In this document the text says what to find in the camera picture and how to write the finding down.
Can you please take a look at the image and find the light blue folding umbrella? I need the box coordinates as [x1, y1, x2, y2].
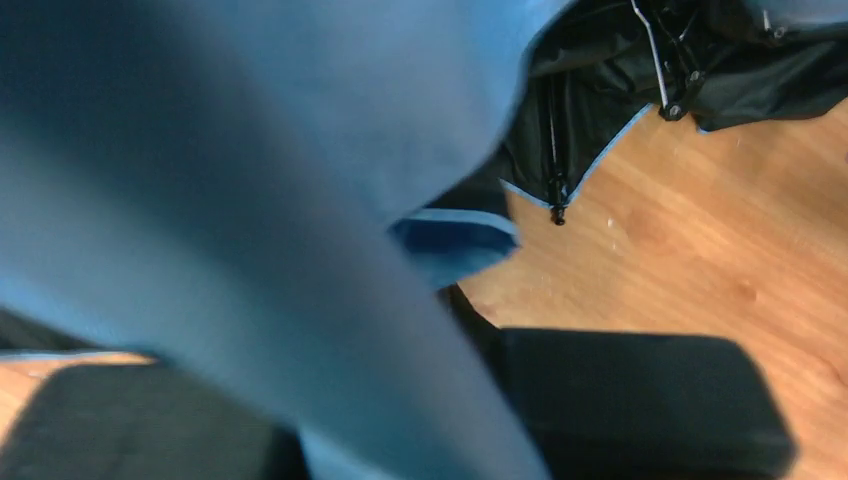
[1, 1, 847, 479]

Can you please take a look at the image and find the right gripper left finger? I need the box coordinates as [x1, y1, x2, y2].
[1, 364, 309, 480]

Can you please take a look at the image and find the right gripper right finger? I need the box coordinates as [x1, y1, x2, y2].
[438, 285, 795, 479]

